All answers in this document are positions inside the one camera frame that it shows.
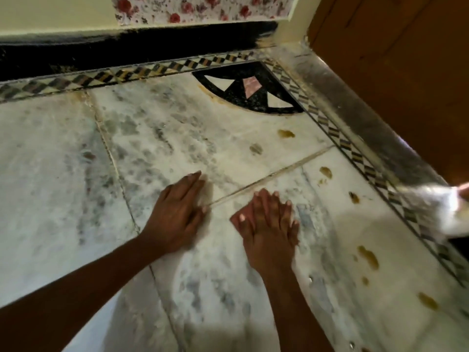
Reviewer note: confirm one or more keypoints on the person's left hand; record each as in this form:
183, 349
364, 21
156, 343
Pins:
175, 216

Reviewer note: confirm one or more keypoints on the person's left thumb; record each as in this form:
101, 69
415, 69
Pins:
200, 214

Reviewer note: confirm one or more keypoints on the person's left forearm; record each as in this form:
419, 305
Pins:
73, 289

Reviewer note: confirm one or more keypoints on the person's right forearm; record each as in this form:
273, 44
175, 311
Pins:
295, 315

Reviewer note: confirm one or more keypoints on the brown wooden door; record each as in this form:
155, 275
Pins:
399, 69

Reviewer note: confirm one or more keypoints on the white cloth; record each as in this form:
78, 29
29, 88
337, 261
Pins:
432, 208

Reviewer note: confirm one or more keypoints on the person's right hand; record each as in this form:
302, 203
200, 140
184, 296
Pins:
269, 241

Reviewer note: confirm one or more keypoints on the red floral cloth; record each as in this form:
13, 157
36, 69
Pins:
205, 9

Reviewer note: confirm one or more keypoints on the person's right thumb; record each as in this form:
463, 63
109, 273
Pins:
242, 222

